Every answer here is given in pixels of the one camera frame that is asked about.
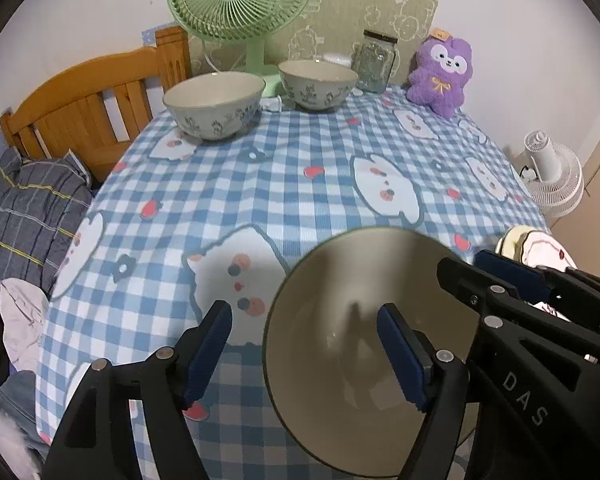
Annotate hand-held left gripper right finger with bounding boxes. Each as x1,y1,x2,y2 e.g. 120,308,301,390
376,302,473,480

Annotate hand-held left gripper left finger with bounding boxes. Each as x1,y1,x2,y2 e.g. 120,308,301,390
44,300,233,480

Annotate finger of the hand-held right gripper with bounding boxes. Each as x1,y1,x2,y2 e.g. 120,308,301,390
436,256,600,361
474,250,600,331

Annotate deep cream yellow-flower plate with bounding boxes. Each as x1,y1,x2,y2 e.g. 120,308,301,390
495,226,531,261

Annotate white red-flower plate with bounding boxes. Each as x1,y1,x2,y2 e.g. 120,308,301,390
517,230,578,321

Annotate floral ceramic bowl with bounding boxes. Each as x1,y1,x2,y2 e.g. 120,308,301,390
262,227,486,478
162,72,266,142
278,60,360,112

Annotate white standing fan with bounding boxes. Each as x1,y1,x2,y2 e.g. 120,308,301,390
511,130,585,219

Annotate beige door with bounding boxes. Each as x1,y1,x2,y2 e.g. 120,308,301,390
550,125,600,281

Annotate blue checked tablecloth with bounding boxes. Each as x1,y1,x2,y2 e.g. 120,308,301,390
35,80,553,480

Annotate pale crumpled cloth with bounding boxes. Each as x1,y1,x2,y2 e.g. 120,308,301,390
0,277,48,376

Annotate blue jeans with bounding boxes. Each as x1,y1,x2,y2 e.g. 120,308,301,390
0,370,51,461

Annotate purple plush bunny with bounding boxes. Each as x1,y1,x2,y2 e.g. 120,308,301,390
406,30,477,120

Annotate white fluffy cloth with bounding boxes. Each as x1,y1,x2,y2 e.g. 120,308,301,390
0,395,41,480

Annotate grey plaid bedding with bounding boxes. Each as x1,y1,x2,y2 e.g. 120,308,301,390
0,147,93,291

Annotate glass jar with lid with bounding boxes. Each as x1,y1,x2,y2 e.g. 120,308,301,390
352,29,399,94

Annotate wooden bed headboard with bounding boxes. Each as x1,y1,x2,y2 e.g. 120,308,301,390
0,26,191,183

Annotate cotton swab container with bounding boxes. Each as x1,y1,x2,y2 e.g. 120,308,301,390
320,51,355,68

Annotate green patterned board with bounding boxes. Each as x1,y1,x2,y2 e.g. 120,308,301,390
187,0,440,86

